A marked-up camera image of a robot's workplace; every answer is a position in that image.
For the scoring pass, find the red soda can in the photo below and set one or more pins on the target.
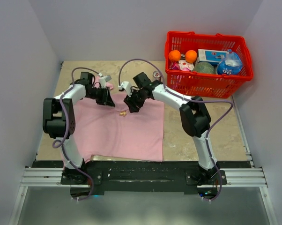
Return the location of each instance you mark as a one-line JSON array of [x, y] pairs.
[[156, 75]]

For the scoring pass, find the aluminium rail frame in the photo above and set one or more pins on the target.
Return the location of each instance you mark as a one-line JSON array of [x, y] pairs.
[[144, 193]]

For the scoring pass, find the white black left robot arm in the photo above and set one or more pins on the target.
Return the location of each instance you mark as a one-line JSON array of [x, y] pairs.
[[59, 120]]

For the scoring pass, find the right orange fruit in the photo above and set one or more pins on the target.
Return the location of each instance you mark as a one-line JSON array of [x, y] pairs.
[[191, 56]]

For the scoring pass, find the red plastic shopping basket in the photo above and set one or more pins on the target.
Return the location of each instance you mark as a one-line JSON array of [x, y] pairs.
[[206, 85]]

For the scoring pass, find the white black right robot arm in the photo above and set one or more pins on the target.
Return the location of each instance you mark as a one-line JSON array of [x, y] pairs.
[[194, 116]]

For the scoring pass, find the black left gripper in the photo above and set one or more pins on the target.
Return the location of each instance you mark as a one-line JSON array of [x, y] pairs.
[[106, 99]]

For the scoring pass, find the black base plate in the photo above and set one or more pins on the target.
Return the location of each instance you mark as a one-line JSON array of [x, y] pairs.
[[133, 176]]

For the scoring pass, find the green melon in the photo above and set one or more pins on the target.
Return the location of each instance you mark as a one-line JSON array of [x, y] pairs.
[[204, 68]]

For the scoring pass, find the white blue carton box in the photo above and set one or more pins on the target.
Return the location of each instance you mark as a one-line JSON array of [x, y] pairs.
[[213, 57]]

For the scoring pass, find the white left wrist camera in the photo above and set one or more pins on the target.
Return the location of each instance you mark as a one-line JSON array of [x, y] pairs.
[[104, 80]]

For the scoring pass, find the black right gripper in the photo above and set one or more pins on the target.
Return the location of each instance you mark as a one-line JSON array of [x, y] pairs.
[[132, 104]]

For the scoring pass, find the pink white snack packet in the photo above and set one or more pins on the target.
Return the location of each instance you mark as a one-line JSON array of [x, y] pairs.
[[182, 65]]

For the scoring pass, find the pink garment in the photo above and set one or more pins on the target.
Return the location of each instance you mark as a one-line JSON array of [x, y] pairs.
[[115, 132]]

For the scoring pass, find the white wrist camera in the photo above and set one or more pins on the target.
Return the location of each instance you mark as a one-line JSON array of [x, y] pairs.
[[125, 86], [104, 80]]

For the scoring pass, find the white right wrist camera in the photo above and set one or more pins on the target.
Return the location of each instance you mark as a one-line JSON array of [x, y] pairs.
[[125, 86]]

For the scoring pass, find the blue plastic bag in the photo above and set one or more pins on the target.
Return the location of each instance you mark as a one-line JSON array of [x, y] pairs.
[[231, 64]]

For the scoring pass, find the orange fruit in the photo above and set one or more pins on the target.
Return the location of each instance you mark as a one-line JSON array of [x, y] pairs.
[[191, 56], [174, 56]]

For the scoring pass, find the left orange fruit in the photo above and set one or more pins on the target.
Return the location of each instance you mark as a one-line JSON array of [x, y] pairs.
[[174, 56]]

